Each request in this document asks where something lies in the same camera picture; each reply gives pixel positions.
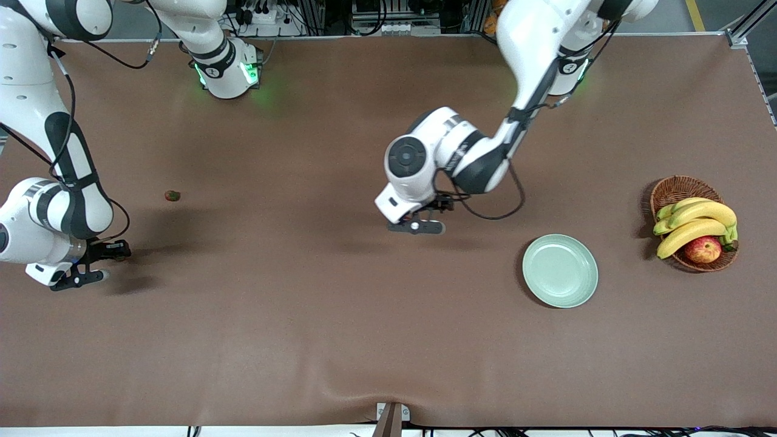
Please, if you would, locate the table edge clamp bracket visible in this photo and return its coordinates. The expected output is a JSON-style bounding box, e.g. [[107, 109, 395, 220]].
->
[[372, 402, 411, 437]]

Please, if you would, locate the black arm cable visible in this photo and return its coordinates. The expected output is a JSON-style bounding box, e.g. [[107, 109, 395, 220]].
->
[[0, 0, 165, 243], [448, 91, 614, 221]]

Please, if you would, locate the brown wicker basket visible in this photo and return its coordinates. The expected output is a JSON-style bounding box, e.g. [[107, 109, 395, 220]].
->
[[650, 175, 740, 273]]

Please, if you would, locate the white power strip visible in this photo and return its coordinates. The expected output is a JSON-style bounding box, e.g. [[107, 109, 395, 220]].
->
[[238, 0, 293, 26]]

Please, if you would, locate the red apple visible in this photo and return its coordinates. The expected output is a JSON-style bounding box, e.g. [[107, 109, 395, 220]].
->
[[684, 236, 723, 265]]

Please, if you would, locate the white connector strip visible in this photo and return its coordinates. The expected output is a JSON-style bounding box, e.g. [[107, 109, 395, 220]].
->
[[378, 21, 442, 36]]

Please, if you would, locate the bag of orange bread rolls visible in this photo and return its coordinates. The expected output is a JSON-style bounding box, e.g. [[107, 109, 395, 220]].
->
[[484, 0, 506, 34]]

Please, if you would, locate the table cover cloth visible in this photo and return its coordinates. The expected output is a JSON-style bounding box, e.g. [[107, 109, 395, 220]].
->
[[0, 33, 777, 429]]

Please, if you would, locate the aluminium frame strut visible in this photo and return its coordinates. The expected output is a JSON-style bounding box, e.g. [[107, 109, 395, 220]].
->
[[725, 0, 777, 47]]

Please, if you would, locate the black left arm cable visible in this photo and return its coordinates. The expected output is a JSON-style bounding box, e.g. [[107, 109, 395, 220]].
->
[[448, 91, 614, 221]]

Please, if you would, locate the pale green round plate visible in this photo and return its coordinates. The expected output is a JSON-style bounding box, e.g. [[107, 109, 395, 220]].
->
[[522, 234, 599, 309]]

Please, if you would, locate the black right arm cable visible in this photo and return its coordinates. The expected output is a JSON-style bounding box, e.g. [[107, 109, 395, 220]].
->
[[0, 0, 165, 243]]

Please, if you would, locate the yellow banana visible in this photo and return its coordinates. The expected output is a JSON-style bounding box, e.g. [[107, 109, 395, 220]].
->
[[667, 200, 738, 243], [656, 218, 729, 260], [656, 197, 714, 222]]

